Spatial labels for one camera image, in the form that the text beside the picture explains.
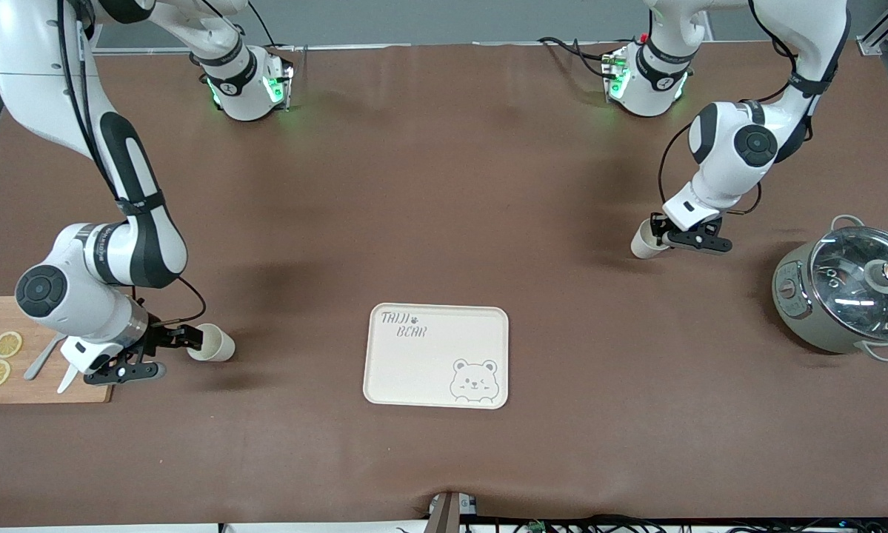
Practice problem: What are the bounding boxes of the right arm base black cable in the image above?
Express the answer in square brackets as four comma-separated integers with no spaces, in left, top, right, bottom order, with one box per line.
[247,0,278,49]

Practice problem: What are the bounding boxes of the green electric cooking pot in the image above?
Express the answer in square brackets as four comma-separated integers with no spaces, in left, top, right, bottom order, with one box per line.
[772,215,888,362]

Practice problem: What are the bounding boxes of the aluminium frame profile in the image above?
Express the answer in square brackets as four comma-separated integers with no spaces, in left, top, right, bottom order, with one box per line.
[858,0,888,56]

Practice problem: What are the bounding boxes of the arm base black cable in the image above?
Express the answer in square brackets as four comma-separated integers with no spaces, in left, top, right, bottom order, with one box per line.
[247,0,278,49]
[538,36,618,78]

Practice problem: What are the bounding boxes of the white IKEA cup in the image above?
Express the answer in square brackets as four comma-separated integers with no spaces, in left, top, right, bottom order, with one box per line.
[630,218,670,260]
[187,324,236,363]

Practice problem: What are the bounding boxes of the grey plastic knife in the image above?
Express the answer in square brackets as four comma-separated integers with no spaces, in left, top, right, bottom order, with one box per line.
[24,333,67,381]

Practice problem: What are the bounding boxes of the glass pot lid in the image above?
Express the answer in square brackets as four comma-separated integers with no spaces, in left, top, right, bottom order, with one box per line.
[809,226,888,343]

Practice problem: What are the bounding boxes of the metal table edge bracket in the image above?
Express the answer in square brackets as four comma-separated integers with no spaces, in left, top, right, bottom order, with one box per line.
[427,491,478,533]

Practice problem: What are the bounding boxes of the cream tray with bear print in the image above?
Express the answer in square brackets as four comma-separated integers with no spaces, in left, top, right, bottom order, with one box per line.
[362,303,510,410]

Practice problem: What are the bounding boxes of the left arm base black cable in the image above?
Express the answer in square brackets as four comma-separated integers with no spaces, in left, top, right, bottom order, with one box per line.
[538,36,618,78]

